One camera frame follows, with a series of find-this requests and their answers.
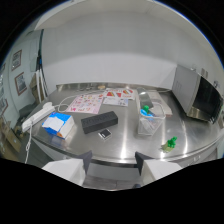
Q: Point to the green and blue toy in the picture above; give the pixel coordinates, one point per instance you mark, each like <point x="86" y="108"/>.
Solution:
<point x="146" y="111"/>

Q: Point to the silver microwave oven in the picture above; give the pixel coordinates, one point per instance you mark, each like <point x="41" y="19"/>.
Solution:
<point x="197" y="98"/>

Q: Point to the clear plastic container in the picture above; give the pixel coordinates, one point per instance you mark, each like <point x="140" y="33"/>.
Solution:
<point x="150" y="124"/>

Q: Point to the green toy figure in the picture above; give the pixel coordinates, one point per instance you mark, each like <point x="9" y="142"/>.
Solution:
<point x="170" y="144"/>

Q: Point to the framed wall picture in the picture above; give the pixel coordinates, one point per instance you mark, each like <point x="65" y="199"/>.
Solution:
<point x="16" y="60"/>
<point x="20" y="83"/>

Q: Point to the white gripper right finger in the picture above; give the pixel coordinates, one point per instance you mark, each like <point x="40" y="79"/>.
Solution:
<point x="154" y="168"/>

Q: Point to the white power strip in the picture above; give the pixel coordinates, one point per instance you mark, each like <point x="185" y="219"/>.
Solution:
<point x="37" y="116"/>

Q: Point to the small black square device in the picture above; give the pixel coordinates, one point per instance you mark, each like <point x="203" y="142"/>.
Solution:
<point x="105" y="134"/>

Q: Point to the black rectangular box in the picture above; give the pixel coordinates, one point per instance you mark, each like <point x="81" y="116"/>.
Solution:
<point x="99" y="121"/>

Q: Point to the blue and white box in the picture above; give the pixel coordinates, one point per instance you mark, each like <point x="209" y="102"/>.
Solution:
<point x="59" y="124"/>

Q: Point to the red and white leaflet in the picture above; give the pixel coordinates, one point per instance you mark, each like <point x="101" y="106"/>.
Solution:
<point x="119" y="93"/>

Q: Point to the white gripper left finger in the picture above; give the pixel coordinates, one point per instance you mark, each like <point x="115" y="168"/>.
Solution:
<point x="70" y="168"/>

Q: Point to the pink sticker sheet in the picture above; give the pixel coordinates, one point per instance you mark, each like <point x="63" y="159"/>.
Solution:
<point x="85" y="103"/>

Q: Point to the small white printed card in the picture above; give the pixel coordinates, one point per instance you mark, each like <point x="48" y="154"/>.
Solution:
<point x="115" y="101"/>

